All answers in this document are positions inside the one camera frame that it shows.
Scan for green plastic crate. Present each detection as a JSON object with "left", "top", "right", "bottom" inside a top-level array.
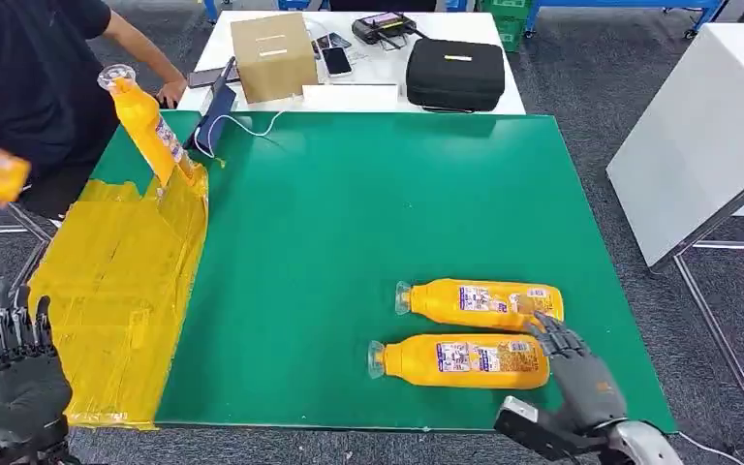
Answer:
[{"left": 477, "top": 0, "right": 535, "bottom": 53}]

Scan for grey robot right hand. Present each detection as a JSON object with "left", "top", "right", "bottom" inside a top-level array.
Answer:
[{"left": 525, "top": 311, "right": 630, "bottom": 439}]

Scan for brown cardboard box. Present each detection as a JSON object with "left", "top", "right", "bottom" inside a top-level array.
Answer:
[{"left": 229, "top": 11, "right": 321, "bottom": 106}]

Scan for person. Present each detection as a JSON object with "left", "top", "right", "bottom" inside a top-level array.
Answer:
[{"left": 0, "top": 0, "right": 189, "bottom": 221}]

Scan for small dark smartphone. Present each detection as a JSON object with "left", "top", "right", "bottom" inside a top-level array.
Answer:
[{"left": 310, "top": 31, "right": 354, "bottom": 53}]

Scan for white cable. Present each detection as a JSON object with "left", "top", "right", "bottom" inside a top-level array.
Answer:
[{"left": 191, "top": 108, "right": 288, "bottom": 161}]

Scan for dark phone with grey edge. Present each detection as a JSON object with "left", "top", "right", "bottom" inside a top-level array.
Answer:
[{"left": 186, "top": 64, "right": 242, "bottom": 90}]

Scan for green mat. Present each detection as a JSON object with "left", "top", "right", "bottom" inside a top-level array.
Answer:
[{"left": 90, "top": 109, "right": 679, "bottom": 435}]

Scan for white table with metal frame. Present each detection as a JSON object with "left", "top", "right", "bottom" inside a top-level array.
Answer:
[{"left": 605, "top": 21, "right": 744, "bottom": 444}]

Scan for person's left hand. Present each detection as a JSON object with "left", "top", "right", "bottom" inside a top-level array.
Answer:
[{"left": 154, "top": 77, "right": 189, "bottom": 111}]

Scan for flat white box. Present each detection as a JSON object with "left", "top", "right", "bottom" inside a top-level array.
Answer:
[{"left": 300, "top": 82, "right": 401, "bottom": 115}]

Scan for black zip case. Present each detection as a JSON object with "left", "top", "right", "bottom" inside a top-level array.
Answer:
[{"left": 404, "top": 37, "right": 508, "bottom": 115}]

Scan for black smartphone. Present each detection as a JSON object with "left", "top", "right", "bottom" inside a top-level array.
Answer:
[{"left": 320, "top": 45, "right": 355, "bottom": 80}]

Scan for black controller with screen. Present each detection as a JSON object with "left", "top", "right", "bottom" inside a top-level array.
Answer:
[{"left": 351, "top": 11, "right": 428, "bottom": 52}]

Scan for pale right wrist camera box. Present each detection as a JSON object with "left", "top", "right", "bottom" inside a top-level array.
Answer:
[{"left": 493, "top": 395, "right": 582, "bottom": 463}]

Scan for blue metal frame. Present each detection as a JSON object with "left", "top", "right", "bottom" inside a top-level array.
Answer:
[{"left": 525, "top": 0, "right": 728, "bottom": 41}]

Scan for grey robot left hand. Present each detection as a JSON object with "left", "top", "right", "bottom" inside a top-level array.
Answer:
[{"left": 0, "top": 276, "right": 74, "bottom": 446}]

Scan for grey floor cable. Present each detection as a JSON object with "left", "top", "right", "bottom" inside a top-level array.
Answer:
[{"left": 675, "top": 429, "right": 744, "bottom": 465}]

